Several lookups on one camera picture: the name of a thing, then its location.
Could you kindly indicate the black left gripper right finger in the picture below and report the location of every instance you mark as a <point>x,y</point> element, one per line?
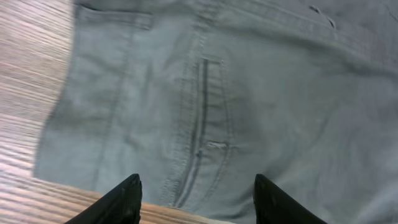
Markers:
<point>274,206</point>

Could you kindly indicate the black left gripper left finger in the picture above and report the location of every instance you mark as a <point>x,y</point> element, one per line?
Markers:
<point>121,205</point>

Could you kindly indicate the grey cotton shorts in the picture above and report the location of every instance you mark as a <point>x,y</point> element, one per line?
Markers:
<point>198,97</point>

